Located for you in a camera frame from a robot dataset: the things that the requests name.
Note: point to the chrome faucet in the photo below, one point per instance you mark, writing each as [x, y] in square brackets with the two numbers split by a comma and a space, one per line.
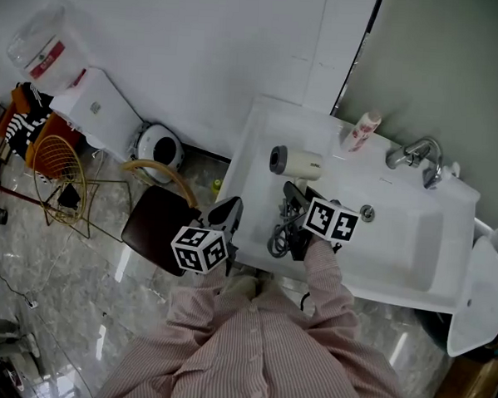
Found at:
[418, 153]

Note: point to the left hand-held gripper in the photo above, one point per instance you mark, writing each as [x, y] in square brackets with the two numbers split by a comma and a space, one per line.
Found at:
[196, 249]

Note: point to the white robot vacuum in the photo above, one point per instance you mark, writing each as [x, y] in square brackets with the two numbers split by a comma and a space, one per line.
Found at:
[162, 150]

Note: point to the orange armchair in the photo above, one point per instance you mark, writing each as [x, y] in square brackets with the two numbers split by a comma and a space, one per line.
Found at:
[53, 127]

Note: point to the white hair dryer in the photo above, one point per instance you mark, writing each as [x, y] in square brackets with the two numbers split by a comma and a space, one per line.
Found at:
[303, 163]

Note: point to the person's striped shirt torso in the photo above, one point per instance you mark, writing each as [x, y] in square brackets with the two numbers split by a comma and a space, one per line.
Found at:
[257, 361]

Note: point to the white oval panel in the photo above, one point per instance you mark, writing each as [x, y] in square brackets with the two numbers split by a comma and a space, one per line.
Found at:
[481, 302]

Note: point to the white floor appliance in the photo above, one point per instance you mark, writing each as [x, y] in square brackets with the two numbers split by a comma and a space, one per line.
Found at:
[0, 347]

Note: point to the person's right forearm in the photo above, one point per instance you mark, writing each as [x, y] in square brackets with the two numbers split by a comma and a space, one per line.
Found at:
[331, 290]

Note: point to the wooden chair with dark seat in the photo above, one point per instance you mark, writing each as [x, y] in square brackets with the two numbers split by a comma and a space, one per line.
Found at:
[156, 226]

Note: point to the white water dispenser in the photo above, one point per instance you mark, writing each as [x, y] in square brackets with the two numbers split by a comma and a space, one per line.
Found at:
[99, 111]

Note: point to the person's left forearm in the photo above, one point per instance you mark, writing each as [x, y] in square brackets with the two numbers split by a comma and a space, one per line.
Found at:
[197, 303]

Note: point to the white power strip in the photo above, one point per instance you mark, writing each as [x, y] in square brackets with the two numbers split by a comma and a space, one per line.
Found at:
[31, 303]

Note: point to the black and white striped cloth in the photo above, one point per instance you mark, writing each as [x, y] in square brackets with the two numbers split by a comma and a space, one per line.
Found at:
[21, 126]

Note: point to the pink patterned bottle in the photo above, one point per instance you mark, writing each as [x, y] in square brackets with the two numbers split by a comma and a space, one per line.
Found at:
[361, 131]

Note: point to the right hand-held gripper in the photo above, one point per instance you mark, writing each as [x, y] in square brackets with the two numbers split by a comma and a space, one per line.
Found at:
[331, 221]

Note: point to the metal basin drain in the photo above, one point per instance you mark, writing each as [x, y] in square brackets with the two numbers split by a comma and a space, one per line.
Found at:
[367, 212]

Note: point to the clear water jug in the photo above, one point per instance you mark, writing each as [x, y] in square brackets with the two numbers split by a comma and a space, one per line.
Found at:
[44, 46]

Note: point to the black bin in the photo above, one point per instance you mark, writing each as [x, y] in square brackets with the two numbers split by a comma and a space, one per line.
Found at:
[431, 332]

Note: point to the white ceramic sink basin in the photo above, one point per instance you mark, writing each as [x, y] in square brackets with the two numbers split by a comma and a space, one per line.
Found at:
[396, 251]

